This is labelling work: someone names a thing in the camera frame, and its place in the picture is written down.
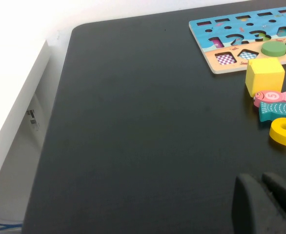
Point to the white cabinet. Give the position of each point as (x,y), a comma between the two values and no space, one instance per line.
(16,73)

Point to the small metal cabinet latch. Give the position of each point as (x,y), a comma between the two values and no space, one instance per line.
(33,119)

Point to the colourful wooden puzzle board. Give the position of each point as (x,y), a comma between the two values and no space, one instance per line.
(219,31)

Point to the yellow wooden number nine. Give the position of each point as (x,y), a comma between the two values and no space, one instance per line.
(279,136)

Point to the teal wooden fish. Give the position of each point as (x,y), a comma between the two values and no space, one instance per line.
(277,111)

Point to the yellow wooden cube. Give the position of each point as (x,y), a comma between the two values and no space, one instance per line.
(265,78)

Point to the pink fish with five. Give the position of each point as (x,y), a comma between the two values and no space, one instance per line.
(271,96)

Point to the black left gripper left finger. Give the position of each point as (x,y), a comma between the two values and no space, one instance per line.
(255,209)

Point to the green wooden circle piece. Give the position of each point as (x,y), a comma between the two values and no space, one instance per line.
(273,47)

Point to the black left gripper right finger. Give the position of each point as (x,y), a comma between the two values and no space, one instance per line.
(285,190)

